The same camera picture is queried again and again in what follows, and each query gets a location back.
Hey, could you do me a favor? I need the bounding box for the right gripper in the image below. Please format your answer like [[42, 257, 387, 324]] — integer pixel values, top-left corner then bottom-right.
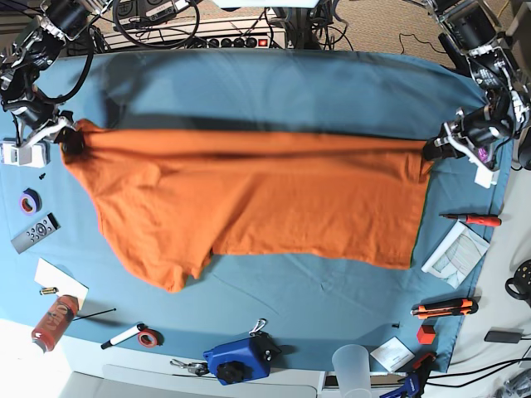
[[12, 111, 85, 157]]

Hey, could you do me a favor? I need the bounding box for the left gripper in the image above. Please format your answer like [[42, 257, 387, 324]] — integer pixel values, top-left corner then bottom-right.
[[422, 107, 500, 187]]

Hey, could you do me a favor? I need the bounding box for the orange t-shirt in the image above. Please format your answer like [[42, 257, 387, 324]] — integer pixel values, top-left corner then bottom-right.
[[61, 120, 432, 293]]

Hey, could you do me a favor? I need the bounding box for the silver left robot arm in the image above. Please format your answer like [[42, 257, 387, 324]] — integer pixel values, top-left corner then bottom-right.
[[422, 1, 530, 188]]

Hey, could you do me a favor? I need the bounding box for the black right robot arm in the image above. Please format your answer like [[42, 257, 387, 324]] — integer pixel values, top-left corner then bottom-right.
[[1, 1, 112, 168]]

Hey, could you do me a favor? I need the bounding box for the white box with barcode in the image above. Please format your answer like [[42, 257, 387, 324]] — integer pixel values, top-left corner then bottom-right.
[[1, 138, 49, 168]]

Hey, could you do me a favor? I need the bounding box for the purple glue tube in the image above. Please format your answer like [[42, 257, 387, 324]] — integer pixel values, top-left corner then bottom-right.
[[477, 148, 490, 163]]

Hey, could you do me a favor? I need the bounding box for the purple tape roll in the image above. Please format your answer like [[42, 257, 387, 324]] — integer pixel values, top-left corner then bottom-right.
[[18, 188, 41, 216]]

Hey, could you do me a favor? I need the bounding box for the grey remote control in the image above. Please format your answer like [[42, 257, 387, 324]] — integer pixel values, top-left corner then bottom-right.
[[11, 212, 60, 254]]

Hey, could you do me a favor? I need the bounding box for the red screwdriver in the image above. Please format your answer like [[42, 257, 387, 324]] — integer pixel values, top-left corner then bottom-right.
[[441, 214, 502, 227]]

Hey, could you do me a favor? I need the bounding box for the blue table cloth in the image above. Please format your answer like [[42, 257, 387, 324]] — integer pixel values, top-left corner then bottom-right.
[[1, 50, 513, 370]]

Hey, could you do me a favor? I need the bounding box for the white paper booklet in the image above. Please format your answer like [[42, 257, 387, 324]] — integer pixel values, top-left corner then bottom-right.
[[421, 221, 490, 289]]

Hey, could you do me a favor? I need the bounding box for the AA battery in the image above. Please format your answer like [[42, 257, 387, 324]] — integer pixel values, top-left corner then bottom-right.
[[39, 287, 58, 295]]

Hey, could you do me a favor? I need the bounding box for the power strip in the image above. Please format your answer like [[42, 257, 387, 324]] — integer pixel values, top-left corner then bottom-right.
[[105, 34, 285, 51]]

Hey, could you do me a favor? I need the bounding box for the orange black utility knife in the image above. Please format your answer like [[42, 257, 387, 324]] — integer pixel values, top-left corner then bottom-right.
[[411, 298, 479, 320]]

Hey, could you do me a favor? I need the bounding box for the red cube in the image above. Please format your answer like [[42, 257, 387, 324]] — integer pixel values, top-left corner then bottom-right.
[[417, 325, 436, 345]]

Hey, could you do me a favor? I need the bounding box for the black white marker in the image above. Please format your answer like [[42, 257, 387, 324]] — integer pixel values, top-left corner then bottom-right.
[[100, 323, 146, 350]]

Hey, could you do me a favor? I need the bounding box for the small white note card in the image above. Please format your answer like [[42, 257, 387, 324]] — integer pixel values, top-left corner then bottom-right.
[[370, 337, 414, 372]]

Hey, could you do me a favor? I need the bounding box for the red tape roll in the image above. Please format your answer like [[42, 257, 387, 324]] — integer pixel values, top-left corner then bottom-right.
[[138, 328, 161, 348]]

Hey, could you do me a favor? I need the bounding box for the translucent plastic cup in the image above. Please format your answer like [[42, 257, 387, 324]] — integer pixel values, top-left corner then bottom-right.
[[332, 344, 372, 398]]

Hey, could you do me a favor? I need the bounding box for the blue clamp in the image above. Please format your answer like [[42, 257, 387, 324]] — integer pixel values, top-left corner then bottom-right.
[[380, 352, 436, 398]]

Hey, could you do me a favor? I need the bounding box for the silver carabiner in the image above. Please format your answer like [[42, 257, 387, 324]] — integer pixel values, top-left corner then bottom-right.
[[247, 318, 267, 337]]

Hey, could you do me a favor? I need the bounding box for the blue plastic device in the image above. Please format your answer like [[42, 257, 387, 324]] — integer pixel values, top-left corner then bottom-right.
[[202, 332, 282, 386]]

